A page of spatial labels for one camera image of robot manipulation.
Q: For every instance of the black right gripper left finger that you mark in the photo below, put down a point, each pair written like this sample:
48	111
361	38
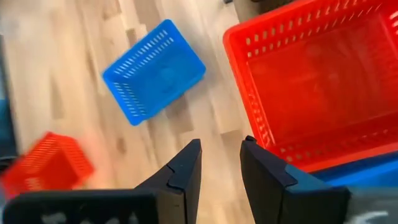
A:
180	193

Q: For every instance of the red plastic basket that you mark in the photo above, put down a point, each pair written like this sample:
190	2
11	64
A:
326	87
348	163
53	165

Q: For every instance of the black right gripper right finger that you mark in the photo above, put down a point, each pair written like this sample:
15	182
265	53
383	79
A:
270	193

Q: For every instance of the blue plastic basket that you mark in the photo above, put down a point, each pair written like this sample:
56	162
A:
367	177
161	74

